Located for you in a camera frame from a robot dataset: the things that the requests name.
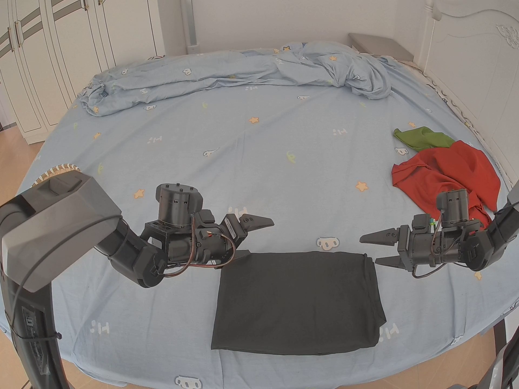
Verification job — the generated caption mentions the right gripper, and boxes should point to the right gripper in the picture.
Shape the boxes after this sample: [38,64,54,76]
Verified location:
[360,224,439,274]

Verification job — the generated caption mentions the grey vertical wall duct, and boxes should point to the grey vertical wall duct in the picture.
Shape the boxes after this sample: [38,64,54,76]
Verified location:
[178,0,200,55]

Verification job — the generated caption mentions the white wardrobe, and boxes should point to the white wardrobe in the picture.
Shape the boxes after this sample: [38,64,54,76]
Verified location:
[0,0,166,145]

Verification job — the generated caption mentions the green garment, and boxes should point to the green garment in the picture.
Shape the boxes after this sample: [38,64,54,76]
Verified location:
[393,126,457,152]

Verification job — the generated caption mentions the bed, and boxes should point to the bed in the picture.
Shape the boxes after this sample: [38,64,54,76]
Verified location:
[0,0,519,389]

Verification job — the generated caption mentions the black cable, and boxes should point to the black cable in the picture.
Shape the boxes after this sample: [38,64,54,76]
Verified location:
[8,214,123,339]

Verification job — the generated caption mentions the grey bedside table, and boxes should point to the grey bedside table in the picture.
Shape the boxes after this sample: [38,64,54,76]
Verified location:
[349,33,415,63]

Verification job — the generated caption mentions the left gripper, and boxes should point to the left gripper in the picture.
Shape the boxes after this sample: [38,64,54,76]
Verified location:
[190,213,275,268]

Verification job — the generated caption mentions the red garment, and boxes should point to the red garment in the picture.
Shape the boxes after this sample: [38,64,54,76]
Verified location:
[392,141,503,223]

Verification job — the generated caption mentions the black shirt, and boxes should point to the black shirt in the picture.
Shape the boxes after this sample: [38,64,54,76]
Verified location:
[210,251,387,357]

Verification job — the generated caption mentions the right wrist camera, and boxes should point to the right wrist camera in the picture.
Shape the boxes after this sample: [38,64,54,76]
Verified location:
[411,214,434,234]

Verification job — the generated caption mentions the pale blue quilt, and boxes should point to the pale blue quilt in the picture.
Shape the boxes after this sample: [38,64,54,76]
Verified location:
[79,41,393,117]

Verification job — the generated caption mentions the round woven basket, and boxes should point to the round woven basket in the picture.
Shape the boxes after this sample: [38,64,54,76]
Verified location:
[32,164,82,186]

